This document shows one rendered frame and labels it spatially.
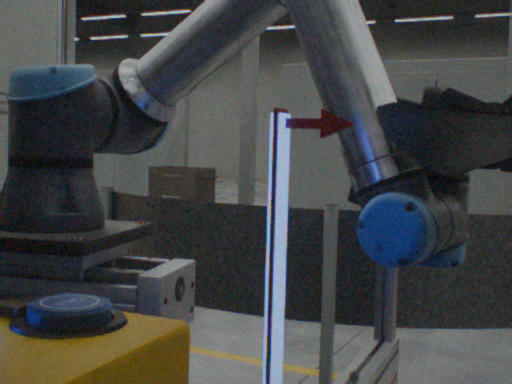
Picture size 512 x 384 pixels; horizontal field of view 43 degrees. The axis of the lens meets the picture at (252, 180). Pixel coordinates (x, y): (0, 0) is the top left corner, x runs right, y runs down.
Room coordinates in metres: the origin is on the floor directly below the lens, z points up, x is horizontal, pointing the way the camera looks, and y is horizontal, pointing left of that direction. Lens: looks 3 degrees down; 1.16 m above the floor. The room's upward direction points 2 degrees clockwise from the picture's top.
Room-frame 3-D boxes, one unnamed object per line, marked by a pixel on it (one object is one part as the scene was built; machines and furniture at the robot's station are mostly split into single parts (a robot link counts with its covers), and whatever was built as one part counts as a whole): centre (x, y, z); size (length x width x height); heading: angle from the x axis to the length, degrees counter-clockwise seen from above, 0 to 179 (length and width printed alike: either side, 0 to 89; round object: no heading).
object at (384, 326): (1.03, -0.22, 0.96); 0.03 x 0.03 x 0.20; 67
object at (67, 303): (0.32, 0.09, 1.08); 0.04 x 0.04 x 0.02
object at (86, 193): (0.93, 0.29, 1.09); 0.15 x 0.15 x 0.10
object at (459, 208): (0.78, -0.22, 1.08); 0.11 x 0.08 x 0.11; 151
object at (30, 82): (0.93, 0.28, 1.20); 0.13 x 0.12 x 0.14; 151
